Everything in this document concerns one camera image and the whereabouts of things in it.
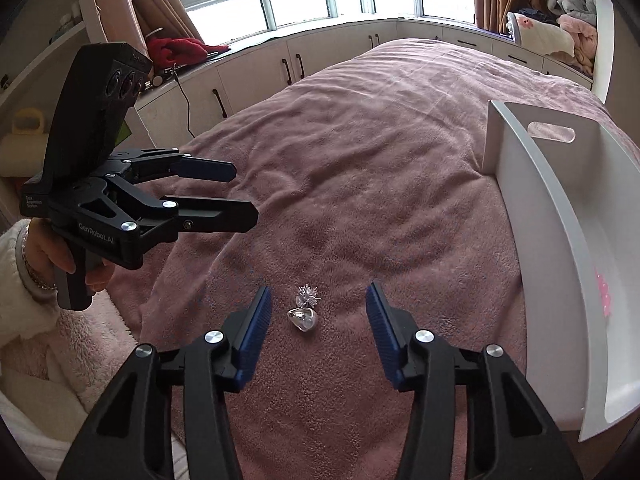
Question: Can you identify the white curved shelf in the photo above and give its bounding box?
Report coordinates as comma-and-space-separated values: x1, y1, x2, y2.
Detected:
0, 0, 108, 111

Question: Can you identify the white storage box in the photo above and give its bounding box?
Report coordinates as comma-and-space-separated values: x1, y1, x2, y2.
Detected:
481, 100, 640, 443

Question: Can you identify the pale fleece clothing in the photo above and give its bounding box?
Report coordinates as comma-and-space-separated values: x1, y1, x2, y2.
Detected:
0, 285, 186, 480

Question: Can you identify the red knit garment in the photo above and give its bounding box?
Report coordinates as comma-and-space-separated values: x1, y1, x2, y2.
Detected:
146, 36, 231, 68

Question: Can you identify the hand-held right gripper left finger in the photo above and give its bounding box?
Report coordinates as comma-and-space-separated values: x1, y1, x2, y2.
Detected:
56, 285, 273, 480

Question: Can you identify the beaded wrist bracelet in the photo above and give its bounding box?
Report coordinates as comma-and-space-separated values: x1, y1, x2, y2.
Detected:
17, 225, 58, 291

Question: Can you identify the person's left forearm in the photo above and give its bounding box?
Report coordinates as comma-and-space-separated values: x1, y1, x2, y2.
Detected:
0, 217, 66, 346

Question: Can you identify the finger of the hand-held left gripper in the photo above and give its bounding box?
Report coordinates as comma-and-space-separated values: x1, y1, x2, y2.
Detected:
107, 147, 237, 183
100, 175, 259, 233

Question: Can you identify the person's left hand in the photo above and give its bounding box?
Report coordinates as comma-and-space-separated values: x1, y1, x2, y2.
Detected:
27, 217, 115, 297

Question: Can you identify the dark cloth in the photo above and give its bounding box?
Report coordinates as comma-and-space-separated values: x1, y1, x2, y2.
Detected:
517, 7, 558, 26

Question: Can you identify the white window cabinet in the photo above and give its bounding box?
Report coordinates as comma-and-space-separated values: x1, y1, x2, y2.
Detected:
135, 20, 596, 146

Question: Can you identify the pink fleece bed blanket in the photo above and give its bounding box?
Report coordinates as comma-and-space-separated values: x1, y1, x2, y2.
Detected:
105, 37, 640, 480

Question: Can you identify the pink padded panel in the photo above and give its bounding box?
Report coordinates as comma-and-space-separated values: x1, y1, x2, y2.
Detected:
92, 0, 146, 56

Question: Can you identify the folded pink blanket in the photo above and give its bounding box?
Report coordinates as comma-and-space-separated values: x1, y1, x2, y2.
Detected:
557, 14, 598, 73

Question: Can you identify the white floral pillow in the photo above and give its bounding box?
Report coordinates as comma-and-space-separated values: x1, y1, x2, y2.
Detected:
506, 11, 576, 63

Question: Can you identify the black cable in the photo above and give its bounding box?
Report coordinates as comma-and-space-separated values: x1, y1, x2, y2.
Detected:
170, 67, 198, 138

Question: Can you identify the silver starburst earring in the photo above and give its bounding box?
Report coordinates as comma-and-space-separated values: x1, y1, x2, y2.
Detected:
295, 284, 321, 308

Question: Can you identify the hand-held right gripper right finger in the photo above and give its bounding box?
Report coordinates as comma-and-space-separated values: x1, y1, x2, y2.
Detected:
365, 281, 583, 480

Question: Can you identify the pink bead bracelet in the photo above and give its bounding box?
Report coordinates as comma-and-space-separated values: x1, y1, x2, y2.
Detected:
595, 267, 613, 318

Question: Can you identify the grey blanket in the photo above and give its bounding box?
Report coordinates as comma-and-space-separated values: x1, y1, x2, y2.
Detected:
547, 0, 598, 18

